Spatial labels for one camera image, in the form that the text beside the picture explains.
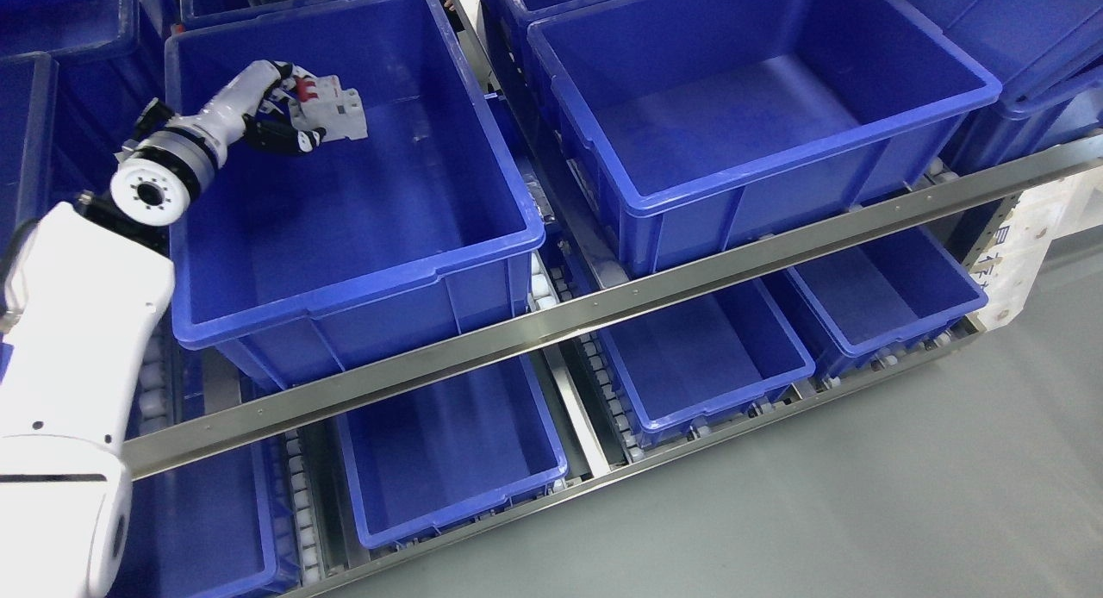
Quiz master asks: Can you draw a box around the blue bin upper left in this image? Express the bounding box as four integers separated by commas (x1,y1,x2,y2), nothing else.
165,0,545,389

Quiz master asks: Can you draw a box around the blue bin upper right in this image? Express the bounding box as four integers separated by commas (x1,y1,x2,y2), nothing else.
527,0,1002,277

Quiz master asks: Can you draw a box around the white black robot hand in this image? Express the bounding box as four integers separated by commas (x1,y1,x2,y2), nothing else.
190,58,328,161

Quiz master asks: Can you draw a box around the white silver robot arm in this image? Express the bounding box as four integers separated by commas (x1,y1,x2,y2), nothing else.
3,99,245,597

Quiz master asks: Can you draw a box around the blue bin lower right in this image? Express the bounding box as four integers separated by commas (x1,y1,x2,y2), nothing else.
762,227,988,380

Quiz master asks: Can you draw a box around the steel shelf rack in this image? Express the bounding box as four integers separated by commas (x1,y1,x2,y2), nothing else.
126,134,1100,597

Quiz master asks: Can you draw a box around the blue bin far left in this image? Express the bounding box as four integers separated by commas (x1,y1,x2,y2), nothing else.
1,0,163,242

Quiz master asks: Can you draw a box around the white red circuit breaker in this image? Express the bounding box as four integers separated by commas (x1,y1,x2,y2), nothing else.
289,75,370,143

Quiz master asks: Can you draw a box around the blue bin lower right-middle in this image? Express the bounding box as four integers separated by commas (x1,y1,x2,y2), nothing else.
596,279,814,450

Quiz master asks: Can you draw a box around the blue bin lower middle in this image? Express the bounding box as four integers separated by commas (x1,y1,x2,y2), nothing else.
336,356,569,549

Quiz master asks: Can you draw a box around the white perforated side panel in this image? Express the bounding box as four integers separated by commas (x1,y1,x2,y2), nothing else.
970,167,1102,331

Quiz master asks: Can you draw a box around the blue bin far right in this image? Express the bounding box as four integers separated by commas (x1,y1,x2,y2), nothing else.
907,0,1102,175

